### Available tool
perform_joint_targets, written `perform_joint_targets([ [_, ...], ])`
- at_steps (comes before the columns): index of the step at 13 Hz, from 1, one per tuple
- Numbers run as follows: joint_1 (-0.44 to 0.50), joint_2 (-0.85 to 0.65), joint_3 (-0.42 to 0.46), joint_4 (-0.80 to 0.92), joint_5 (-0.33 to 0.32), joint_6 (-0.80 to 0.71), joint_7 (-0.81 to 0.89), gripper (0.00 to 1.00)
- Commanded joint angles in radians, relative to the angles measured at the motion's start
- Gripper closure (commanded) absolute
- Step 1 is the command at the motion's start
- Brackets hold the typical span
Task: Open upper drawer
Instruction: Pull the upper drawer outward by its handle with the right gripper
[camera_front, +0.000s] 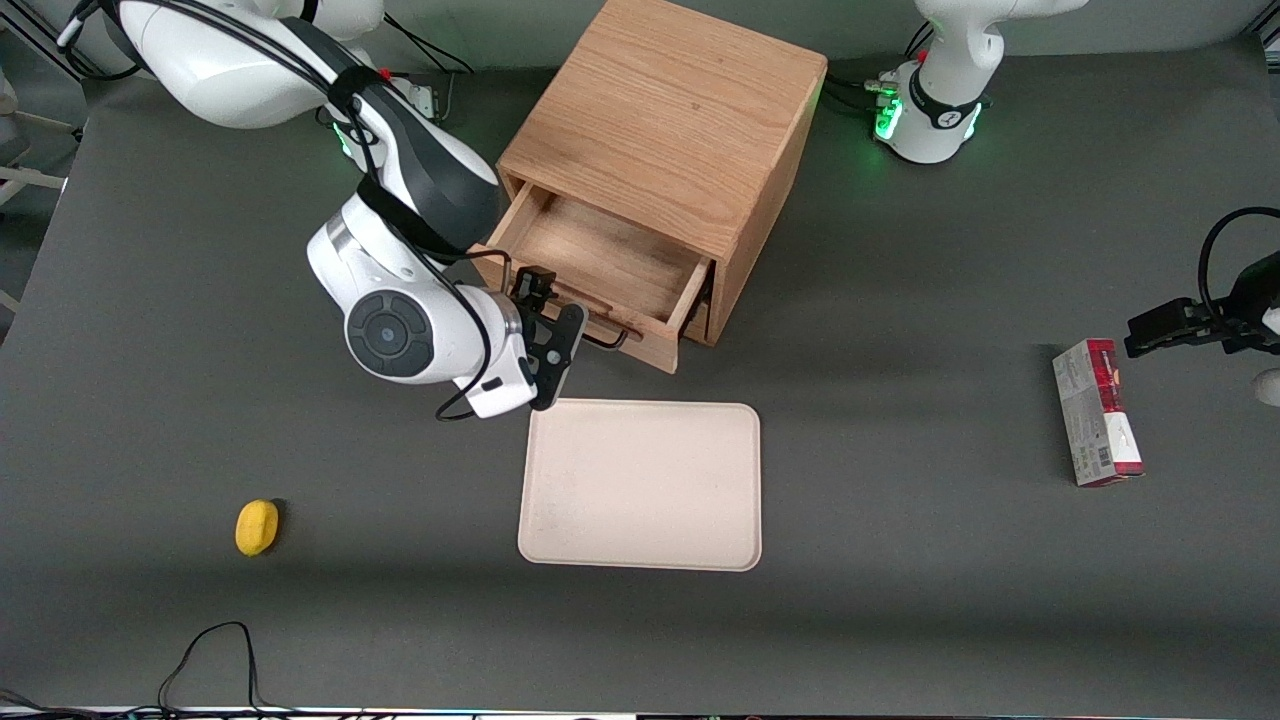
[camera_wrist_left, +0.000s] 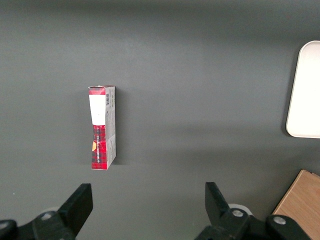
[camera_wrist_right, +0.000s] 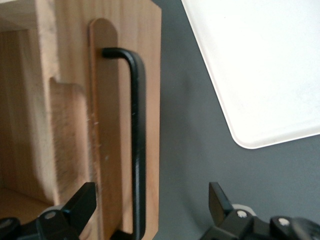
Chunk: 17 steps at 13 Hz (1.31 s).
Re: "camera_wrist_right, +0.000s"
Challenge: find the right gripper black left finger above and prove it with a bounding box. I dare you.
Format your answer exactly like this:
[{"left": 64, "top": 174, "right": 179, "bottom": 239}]
[{"left": 36, "top": 181, "right": 98, "bottom": 240}]

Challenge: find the cream plastic tray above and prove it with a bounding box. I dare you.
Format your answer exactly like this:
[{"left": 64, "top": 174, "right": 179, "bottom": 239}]
[{"left": 180, "top": 0, "right": 320, "bottom": 150}]

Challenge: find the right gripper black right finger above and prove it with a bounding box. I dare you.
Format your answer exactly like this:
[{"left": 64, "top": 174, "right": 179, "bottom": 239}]
[{"left": 208, "top": 181, "right": 255, "bottom": 227}]

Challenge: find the black metal drawer handle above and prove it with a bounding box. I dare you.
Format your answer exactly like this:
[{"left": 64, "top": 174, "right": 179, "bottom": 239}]
[{"left": 100, "top": 46, "right": 148, "bottom": 240}]

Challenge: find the wooden drawer with handle plate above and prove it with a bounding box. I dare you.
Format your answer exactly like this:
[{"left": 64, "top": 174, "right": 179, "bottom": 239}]
[{"left": 0, "top": 0, "right": 163, "bottom": 240}]

